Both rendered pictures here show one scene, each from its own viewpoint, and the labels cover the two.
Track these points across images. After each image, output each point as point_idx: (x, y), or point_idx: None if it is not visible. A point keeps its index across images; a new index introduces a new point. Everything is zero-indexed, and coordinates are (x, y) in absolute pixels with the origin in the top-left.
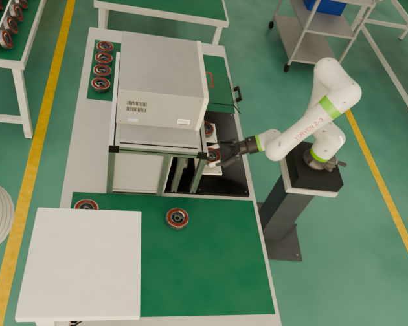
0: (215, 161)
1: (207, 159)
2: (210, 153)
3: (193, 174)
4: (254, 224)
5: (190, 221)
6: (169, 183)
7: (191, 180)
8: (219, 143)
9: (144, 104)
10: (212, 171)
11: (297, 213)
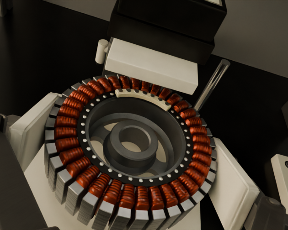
0: (39, 112)
1: (92, 90)
2: (157, 141)
3: (53, 91)
4: None
5: None
6: (34, 9)
7: (18, 71)
8: (272, 209)
9: None
10: (29, 184)
11: None
